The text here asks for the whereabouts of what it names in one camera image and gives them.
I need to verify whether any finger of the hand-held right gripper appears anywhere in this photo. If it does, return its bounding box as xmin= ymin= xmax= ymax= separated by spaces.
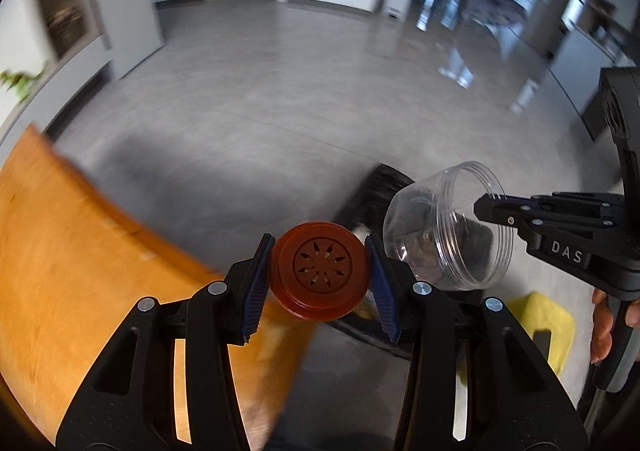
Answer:
xmin=514 ymin=212 xmax=623 ymax=244
xmin=472 ymin=191 xmax=627 ymax=228

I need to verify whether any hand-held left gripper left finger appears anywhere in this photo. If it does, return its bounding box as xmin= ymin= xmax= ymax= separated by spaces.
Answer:
xmin=55 ymin=232 xmax=277 ymax=451

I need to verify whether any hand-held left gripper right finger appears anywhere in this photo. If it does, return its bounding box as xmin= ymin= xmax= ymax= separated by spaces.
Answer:
xmin=364 ymin=232 xmax=588 ymax=451

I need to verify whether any brown round jar lid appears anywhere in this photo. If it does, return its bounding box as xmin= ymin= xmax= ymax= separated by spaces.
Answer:
xmin=269 ymin=221 xmax=372 ymax=322

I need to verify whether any clear plastic jar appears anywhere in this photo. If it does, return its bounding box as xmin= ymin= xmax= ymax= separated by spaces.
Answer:
xmin=382 ymin=161 xmax=515 ymax=292

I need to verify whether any black trash bin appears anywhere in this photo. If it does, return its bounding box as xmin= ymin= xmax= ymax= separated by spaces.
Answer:
xmin=327 ymin=164 xmax=421 ymax=362

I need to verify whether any person's right hand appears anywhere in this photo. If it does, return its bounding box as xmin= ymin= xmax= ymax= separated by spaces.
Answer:
xmin=591 ymin=287 xmax=640 ymax=366

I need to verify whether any yellow cloth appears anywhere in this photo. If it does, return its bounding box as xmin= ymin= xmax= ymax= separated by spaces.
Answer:
xmin=505 ymin=292 xmax=576 ymax=378

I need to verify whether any grey kitchen counter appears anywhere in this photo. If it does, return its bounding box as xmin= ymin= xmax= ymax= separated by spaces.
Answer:
xmin=547 ymin=0 xmax=632 ymax=118

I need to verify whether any green plant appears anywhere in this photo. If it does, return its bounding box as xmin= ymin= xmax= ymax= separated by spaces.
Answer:
xmin=0 ymin=62 xmax=50 ymax=104

